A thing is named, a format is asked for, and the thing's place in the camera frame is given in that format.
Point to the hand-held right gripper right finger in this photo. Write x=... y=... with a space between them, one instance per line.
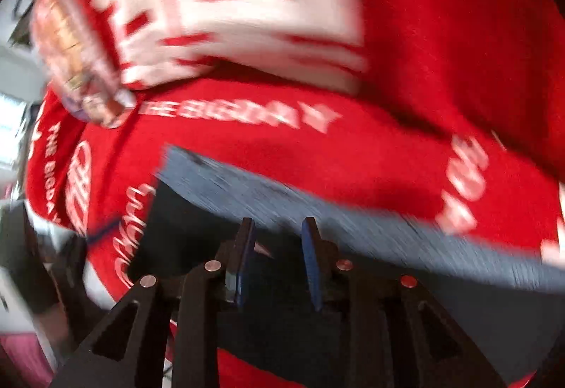
x=311 y=271

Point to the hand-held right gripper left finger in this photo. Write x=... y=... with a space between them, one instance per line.
x=240 y=277

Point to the black pants with grey waistband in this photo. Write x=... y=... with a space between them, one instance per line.
x=273 y=202

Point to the red printed blanket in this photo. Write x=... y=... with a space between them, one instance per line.
x=247 y=140

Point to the red pillow with white print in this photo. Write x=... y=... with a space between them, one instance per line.
x=397 y=17

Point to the picture printed cushion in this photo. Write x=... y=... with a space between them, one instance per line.
x=75 y=61

